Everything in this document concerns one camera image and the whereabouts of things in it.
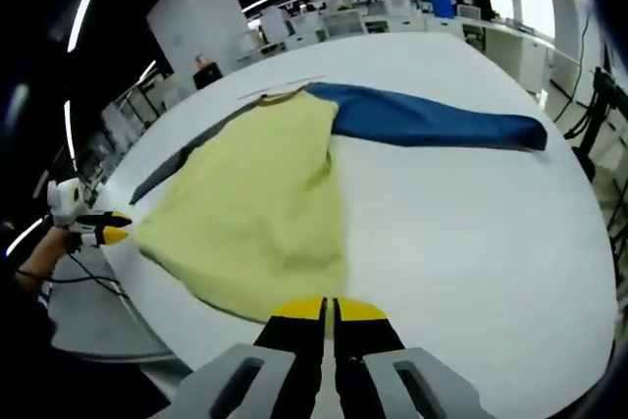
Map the white office desk row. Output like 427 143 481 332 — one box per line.
426 14 583 96

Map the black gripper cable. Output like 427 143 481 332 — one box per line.
46 244 131 300

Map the black equipment stand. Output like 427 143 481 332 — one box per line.
563 65 628 184

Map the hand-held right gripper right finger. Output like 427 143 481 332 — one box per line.
332 295 497 419

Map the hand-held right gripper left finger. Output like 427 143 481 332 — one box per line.
168 295 328 419

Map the person's left hand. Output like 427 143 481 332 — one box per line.
32 227 83 274

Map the black cabinet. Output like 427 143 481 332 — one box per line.
192 65 223 91

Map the white square pillar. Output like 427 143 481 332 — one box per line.
146 0 249 81

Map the yellow blue grey garment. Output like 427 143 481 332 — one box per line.
129 80 550 327

